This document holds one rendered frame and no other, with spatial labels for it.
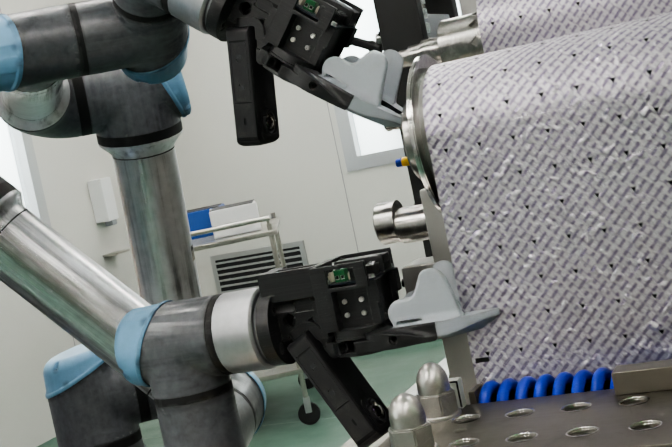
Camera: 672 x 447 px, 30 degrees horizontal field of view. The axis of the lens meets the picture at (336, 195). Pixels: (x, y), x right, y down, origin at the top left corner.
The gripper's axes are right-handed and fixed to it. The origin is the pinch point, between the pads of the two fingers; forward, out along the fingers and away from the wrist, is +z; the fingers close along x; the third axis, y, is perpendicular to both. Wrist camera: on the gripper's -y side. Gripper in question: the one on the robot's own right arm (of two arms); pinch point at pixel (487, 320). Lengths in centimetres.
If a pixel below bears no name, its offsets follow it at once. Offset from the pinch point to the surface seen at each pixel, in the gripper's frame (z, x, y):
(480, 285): 0.1, -0.2, 3.1
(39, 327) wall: -357, 412, -49
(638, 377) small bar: 12.8, -6.4, -4.8
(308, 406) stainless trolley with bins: -213, 398, -101
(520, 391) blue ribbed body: 2.7, -3.7, -5.5
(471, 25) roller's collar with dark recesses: -4.1, 28.9, 26.3
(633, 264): 13.0, -0.3, 2.9
